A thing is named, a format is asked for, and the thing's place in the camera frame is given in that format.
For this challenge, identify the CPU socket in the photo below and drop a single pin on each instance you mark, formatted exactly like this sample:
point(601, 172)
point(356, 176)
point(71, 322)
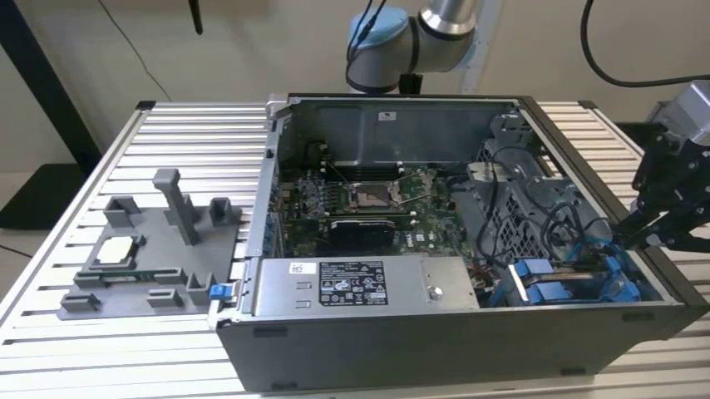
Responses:
point(372, 195)

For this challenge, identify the blue case latch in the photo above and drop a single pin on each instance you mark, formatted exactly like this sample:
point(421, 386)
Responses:
point(221, 291)

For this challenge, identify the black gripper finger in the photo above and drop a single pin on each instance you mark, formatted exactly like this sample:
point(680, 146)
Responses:
point(693, 216)
point(655, 191)

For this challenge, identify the green RAM stick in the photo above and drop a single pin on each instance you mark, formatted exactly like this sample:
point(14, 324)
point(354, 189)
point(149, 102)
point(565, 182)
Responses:
point(148, 276)

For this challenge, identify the silver CPU chip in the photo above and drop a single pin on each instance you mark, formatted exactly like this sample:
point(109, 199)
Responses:
point(118, 250)

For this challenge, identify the hard disk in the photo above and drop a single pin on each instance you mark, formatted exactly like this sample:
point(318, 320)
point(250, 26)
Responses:
point(536, 267)

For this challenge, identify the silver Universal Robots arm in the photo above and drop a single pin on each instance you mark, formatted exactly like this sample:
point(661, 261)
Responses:
point(384, 62)

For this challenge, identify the black open PC case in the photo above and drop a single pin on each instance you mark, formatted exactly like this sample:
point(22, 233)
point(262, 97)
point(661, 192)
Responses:
point(389, 353)

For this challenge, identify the thin metal locking lever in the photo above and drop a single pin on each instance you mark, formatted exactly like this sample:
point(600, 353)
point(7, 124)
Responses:
point(340, 174)

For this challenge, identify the black RAM slots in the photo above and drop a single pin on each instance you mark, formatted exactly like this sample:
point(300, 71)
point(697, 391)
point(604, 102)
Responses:
point(364, 171)

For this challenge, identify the green motherboard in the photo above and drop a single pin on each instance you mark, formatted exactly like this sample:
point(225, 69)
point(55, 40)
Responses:
point(438, 232)

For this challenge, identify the blue disk carrier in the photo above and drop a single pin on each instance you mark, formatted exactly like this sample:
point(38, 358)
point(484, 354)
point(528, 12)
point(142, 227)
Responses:
point(547, 292)

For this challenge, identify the grey metal drive cage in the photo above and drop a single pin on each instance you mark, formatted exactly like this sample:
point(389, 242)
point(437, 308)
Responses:
point(511, 199)

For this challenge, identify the black antenna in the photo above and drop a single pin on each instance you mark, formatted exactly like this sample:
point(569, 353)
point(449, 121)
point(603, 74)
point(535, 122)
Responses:
point(196, 16)

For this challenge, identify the black monitor stand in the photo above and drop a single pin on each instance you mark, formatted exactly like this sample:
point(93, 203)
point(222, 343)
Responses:
point(39, 124)

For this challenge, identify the black graphics card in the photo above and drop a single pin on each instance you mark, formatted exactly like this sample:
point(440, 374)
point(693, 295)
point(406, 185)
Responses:
point(361, 234)

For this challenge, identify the silver power supply unit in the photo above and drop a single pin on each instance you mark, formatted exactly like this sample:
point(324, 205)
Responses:
point(400, 287)

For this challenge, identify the grey parts rack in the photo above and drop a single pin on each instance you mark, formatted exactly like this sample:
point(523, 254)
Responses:
point(184, 266)

